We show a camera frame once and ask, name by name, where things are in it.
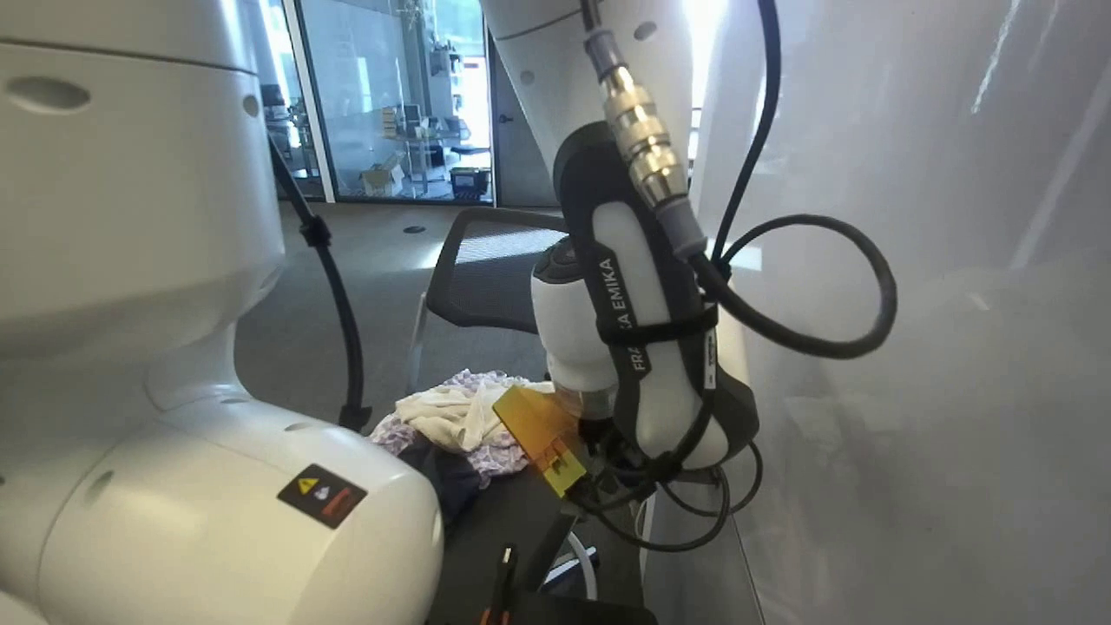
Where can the black mesh office chair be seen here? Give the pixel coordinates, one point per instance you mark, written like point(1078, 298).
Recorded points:
point(475, 314)

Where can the crumpled white cloth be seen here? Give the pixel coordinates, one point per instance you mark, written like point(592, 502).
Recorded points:
point(455, 419)

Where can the black pen on seat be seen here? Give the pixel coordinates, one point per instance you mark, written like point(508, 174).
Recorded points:
point(499, 608)

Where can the large whiteboard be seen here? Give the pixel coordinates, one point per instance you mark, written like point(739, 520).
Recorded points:
point(962, 146)

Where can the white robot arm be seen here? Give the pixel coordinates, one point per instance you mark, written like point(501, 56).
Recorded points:
point(140, 482)

